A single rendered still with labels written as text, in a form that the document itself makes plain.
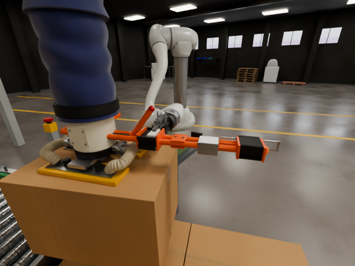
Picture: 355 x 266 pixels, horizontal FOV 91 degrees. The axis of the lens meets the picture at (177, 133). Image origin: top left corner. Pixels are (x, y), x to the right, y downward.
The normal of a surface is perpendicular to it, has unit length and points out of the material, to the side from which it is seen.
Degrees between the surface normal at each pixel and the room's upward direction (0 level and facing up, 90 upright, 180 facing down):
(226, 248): 0
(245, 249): 0
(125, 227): 90
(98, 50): 69
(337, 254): 0
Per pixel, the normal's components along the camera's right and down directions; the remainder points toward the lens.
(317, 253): 0.00, -0.92
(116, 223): -0.18, 0.38
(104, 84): 0.86, -0.07
